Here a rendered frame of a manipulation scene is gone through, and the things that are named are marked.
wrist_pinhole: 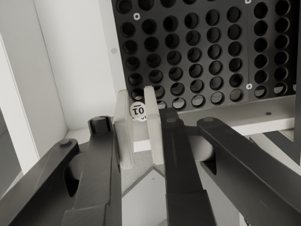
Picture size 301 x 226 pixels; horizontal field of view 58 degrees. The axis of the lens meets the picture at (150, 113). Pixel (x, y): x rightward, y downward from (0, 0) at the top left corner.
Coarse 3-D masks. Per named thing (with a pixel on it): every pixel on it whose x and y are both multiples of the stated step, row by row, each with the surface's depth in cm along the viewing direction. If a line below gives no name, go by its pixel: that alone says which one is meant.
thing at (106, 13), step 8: (104, 0) 26; (104, 8) 27; (104, 16) 27; (112, 16) 27; (104, 24) 27; (112, 24) 27; (104, 32) 27; (112, 32) 28; (112, 40) 28; (112, 48) 28; (112, 56) 28; (120, 56) 28; (112, 64) 29; (120, 64) 29; (112, 72) 29; (120, 72) 29; (120, 80) 29; (120, 88) 29
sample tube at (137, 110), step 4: (132, 104) 19; (136, 104) 19; (140, 104) 19; (144, 104) 19; (132, 108) 19; (136, 108) 19; (140, 108) 19; (144, 108) 19; (132, 112) 19; (136, 112) 19; (140, 112) 19; (144, 112) 19; (132, 116) 20; (136, 116) 19; (140, 116) 19
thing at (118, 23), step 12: (132, 0) 22; (120, 12) 22; (132, 12) 22; (120, 24) 22; (132, 24) 22; (120, 36) 23; (132, 36) 23; (120, 48) 23; (132, 72) 24; (144, 72) 24; (132, 84) 24; (144, 84) 24; (132, 96) 25; (144, 96) 25
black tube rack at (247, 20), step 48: (144, 0) 25; (192, 0) 25; (240, 0) 22; (288, 0) 23; (144, 48) 23; (192, 48) 23; (240, 48) 24; (288, 48) 24; (192, 96) 25; (240, 96) 26
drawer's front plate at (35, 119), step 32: (0, 0) 20; (32, 0) 27; (0, 32) 20; (32, 32) 26; (0, 64) 20; (32, 64) 24; (0, 96) 21; (32, 96) 23; (32, 128) 22; (64, 128) 31; (32, 160) 23
